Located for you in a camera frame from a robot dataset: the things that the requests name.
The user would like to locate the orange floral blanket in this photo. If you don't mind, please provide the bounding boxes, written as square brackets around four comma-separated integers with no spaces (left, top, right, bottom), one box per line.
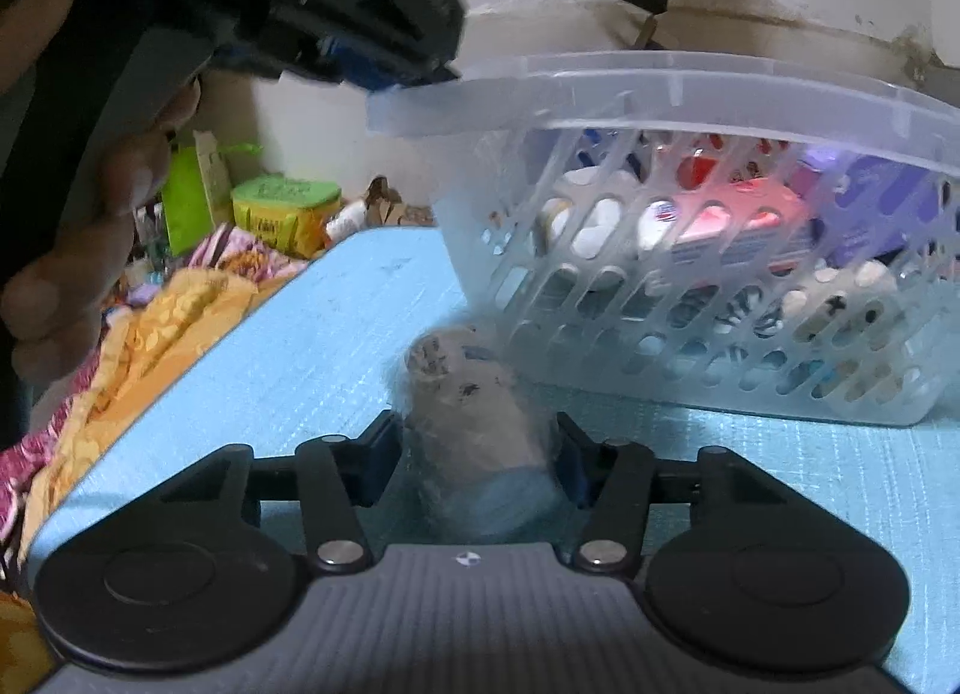
[0,223,310,694]

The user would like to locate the translucent plastic basket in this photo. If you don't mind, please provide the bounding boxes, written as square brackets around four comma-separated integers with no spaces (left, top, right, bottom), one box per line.
[366,52,960,429]

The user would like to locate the green yellow box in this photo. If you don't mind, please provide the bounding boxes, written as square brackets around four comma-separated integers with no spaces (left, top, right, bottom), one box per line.
[229,173,344,260]

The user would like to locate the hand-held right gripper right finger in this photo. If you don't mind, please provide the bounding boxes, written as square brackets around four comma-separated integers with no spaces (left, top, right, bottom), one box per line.
[551,411,782,576]

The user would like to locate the green carton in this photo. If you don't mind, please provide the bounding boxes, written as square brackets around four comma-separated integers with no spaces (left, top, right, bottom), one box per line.
[160,130,263,258]

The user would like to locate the torn cardboard pieces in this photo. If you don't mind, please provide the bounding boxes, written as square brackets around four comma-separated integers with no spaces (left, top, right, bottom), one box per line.
[326,175,437,241]

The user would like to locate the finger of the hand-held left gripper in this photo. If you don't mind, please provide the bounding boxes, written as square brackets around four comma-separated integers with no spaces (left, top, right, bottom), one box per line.
[319,34,460,93]

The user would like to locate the person's left hand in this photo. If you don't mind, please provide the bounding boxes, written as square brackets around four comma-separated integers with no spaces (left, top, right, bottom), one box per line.
[0,0,203,389]

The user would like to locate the pink box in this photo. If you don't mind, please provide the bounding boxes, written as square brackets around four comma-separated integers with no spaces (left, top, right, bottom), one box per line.
[658,182,820,269]

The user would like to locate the white bottle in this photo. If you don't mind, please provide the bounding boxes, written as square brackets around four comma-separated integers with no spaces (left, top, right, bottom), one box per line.
[535,167,625,261]

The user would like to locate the beige plush toy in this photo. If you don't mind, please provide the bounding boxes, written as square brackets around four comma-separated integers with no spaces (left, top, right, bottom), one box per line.
[388,322,572,543]

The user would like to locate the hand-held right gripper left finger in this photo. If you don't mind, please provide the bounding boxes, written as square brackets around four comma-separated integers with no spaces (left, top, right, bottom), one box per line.
[156,409,407,576]

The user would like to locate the purple packet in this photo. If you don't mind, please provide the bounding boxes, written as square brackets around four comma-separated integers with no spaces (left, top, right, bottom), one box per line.
[793,148,952,261]

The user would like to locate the white plush toy black marks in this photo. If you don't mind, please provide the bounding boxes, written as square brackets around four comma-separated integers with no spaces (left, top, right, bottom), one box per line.
[771,261,910,396]

